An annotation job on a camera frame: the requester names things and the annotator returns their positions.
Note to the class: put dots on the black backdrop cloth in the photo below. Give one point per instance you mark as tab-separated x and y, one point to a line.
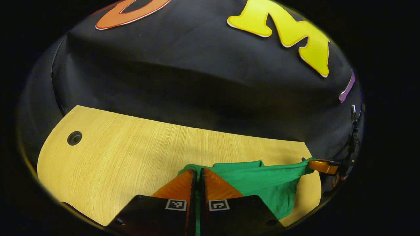
164	82

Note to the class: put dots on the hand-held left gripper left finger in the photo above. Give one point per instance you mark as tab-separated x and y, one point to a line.
151	214

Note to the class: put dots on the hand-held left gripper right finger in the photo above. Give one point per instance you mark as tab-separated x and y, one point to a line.
236	216

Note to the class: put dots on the green T-shirt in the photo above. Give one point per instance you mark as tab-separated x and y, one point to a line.
262	180

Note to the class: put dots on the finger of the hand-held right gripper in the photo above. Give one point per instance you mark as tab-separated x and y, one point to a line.
323	166

